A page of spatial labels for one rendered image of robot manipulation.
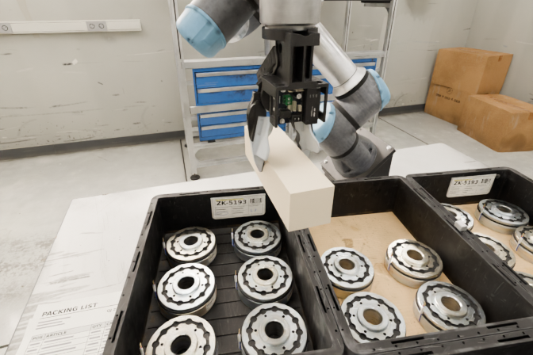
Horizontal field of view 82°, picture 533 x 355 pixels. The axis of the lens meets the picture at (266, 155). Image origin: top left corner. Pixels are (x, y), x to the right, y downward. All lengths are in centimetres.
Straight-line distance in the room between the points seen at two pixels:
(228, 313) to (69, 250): 57
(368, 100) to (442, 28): 355
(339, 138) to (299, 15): 61
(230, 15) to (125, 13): 268
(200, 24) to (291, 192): 27
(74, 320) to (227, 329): 39
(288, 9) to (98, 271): 78
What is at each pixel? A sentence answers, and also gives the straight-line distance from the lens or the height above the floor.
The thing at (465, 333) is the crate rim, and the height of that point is 93.
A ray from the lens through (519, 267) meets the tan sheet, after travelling 85.
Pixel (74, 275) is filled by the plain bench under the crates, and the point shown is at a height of 70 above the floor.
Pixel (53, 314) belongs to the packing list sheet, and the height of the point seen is 70.
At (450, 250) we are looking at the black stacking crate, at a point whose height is 89.
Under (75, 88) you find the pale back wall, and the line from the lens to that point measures 331.
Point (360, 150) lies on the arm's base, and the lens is 101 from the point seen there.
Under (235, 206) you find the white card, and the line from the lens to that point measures 73.
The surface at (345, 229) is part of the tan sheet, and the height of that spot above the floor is 83.
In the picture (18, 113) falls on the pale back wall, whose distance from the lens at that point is 351.
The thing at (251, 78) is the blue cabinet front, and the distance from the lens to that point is 240.
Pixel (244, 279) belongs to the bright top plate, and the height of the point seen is 86.
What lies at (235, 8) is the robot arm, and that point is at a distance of 48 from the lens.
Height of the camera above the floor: 132
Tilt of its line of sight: 27 degrees down
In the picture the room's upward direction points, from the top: straight up
